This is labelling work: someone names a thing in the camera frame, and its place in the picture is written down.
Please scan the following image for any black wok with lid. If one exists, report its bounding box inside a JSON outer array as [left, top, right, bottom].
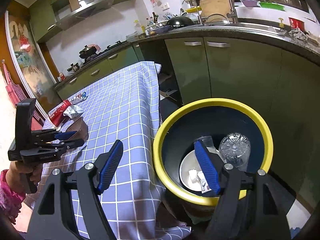
[[79, 44, 100, 59]]

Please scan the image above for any red soda can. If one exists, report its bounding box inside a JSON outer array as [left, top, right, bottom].
[[48, 99, 72, 127]]

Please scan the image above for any wooden cutting board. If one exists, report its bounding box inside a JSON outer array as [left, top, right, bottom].
[[200, 0, 231, 17]]

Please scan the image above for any red jar on counter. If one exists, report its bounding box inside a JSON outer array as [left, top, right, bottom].
[[59, 73, 65, 81]]

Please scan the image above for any black wok by sink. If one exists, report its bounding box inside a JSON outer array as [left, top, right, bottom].
[[166, 16, 195, 28]]

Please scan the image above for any yellow rimmed black trash bin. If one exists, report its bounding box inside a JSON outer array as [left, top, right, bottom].
[[152, 97, 274, 207]]

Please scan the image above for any red checkered apron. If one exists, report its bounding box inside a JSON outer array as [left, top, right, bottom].
[[2, 60, 43, 131]]

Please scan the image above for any brown plastic food tray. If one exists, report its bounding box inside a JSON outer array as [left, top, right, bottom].
[[65, 117, 88, 141]]

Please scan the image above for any clear plastic cup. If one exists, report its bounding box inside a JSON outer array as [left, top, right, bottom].
[[194, 135, 216, 153]]

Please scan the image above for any toothpaste tube with blue end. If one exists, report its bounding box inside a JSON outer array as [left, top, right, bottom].
[[70, 92, 87, 105]]

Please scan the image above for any crumpled silver snack wrapper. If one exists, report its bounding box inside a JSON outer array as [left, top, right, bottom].
[[63, 105, 84, 119]]

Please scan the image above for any small black pot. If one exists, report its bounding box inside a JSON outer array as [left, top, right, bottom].
[[67, 63, 80, 73]]

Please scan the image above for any clear plastic water bottle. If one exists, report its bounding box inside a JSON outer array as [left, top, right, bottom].
[[219, 132, 251, 171]]

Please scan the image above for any white bowl in bin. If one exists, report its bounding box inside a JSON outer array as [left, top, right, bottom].
[[179, 147, 226, 192]]

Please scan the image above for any blue white checkered tablecloth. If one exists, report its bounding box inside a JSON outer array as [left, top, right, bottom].
[[40, 61, 191, 239]]

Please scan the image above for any person's left hand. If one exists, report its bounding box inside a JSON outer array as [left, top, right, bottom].
[[5, 161, 43, 189]]

